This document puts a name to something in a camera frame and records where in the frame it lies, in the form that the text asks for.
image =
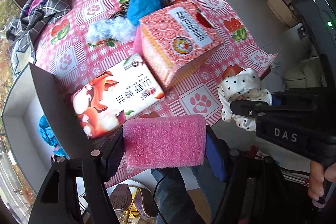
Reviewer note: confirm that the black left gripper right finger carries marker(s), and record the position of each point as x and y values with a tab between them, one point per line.
255	189

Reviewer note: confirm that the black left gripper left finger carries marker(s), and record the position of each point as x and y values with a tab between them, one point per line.
58	201

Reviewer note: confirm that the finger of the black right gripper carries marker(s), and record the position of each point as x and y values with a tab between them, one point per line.
245	108

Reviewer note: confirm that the white polka dot cloth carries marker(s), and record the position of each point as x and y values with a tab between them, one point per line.
241	84

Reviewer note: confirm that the pink foam sponge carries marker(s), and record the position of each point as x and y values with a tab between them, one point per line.
165	142

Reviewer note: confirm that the blue nonwoven cloth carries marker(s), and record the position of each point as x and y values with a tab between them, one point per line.
137	9

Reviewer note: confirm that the light blue fluffy scrunchie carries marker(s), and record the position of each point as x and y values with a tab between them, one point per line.
119	29

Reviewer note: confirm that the leopard print cloth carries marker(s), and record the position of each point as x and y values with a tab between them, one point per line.
121	12

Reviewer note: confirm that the person's right hand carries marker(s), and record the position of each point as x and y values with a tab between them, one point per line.
317	176

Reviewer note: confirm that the person's jeans legs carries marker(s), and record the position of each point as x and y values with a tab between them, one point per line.
175	204

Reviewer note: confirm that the purple slipper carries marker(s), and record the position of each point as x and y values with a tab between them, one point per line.
144	203

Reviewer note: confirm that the pink patterned cardboard box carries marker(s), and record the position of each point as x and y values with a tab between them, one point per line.
176	42

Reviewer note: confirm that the squirrel print tissue pack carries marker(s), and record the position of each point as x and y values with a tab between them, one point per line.
122	92

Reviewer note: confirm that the grey open storage box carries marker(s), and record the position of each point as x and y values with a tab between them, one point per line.
34	94

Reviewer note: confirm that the strawberry paw print tablecloth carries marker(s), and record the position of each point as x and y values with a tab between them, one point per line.
63	51

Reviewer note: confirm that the dark plaid star garment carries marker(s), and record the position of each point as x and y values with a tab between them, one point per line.
23	30

